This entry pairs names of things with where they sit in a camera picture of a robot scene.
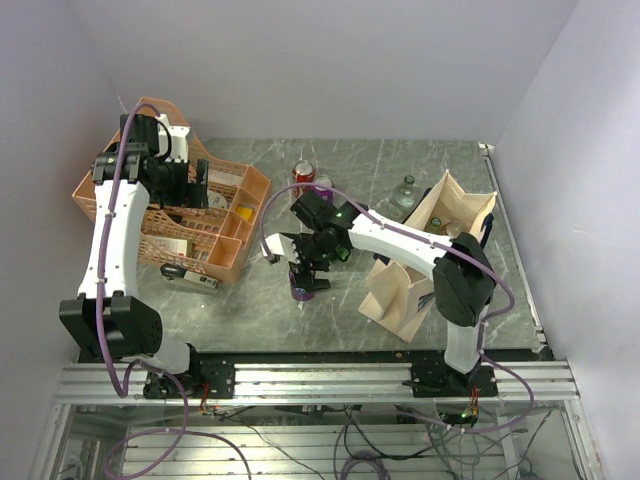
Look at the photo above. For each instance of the purple Fanta can rear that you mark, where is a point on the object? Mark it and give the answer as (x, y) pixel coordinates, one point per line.
(323, 186)

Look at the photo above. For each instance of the black grey stapler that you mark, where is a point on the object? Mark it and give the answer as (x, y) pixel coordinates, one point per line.
(188, 280)

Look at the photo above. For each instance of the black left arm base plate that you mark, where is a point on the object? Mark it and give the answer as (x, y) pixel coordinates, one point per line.
(216, 380)

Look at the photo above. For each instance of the pink plastic file organizer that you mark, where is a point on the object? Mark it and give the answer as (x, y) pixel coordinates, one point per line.
(220, 237)

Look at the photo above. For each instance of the clear Chang bottle front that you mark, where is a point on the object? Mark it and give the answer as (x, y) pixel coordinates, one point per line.
(435, 226)

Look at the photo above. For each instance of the white box front slot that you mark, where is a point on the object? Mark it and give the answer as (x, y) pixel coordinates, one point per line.
(173, 246)

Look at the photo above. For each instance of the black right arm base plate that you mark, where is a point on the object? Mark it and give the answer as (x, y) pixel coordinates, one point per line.
(435, 379)

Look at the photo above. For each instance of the aluminium mounting rail frame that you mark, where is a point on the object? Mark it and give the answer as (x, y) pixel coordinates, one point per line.
(316, 384)

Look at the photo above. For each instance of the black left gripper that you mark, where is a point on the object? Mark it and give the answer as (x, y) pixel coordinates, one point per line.
(180, 197)

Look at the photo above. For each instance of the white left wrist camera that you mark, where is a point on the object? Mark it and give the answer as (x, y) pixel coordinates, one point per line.
(173, 140)

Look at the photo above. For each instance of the purple fanta can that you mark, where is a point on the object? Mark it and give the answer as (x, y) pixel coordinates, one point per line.
(298, 293)
(323, 186)

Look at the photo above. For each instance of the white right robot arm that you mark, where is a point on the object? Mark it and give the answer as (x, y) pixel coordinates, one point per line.
(458, 268)

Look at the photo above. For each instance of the red cola can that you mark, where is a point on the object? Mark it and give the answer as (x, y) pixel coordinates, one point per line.
(453, 229)
(303, 175)

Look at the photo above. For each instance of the clear chang bottle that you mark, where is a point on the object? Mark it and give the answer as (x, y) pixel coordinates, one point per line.
(435, 226)
(403, 199)

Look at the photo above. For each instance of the white box slot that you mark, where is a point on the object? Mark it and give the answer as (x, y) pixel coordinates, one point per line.
(173, 246)
(225, 178)

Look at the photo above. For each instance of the purple Fanta can front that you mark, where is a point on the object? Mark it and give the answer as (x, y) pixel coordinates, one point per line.
(298, 293)

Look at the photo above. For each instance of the red cola can rear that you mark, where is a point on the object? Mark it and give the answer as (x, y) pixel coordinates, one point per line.
(303, 175)

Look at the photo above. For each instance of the white box rear slot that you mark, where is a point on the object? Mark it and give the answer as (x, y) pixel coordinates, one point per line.
(225, 178)

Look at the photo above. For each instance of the yellow sticky note block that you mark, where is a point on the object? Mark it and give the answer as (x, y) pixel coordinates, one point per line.
(246, 212)

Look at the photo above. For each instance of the red cola can front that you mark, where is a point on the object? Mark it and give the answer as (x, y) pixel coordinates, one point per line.
(453, 229)

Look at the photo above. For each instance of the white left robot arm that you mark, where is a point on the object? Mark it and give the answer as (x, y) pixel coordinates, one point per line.
(107, 320)

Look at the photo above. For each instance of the clear Chang bottle rear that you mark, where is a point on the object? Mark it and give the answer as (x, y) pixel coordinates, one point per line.
(403, 199)

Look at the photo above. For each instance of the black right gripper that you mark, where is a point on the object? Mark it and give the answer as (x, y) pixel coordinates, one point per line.
(303, 276)

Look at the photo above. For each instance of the green Perrier glass bottle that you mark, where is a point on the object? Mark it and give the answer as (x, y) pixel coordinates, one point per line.
(342, 254)

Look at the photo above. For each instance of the white oval blister pack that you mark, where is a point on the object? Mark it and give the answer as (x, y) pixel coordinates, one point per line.
(216, 200)

